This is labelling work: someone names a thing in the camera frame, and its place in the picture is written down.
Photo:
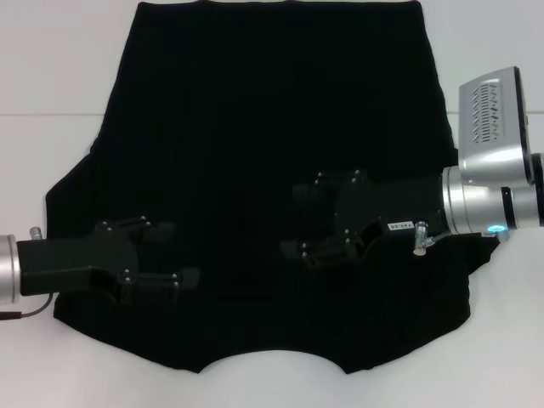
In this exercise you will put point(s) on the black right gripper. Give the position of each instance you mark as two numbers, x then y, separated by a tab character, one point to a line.
395	204

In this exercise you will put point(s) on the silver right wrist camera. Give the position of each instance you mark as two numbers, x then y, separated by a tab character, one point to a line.
489	127

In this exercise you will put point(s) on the black t-shirt with FREE print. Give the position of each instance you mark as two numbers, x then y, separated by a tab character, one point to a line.
255	106

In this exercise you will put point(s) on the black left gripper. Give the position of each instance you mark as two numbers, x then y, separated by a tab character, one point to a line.
64	259

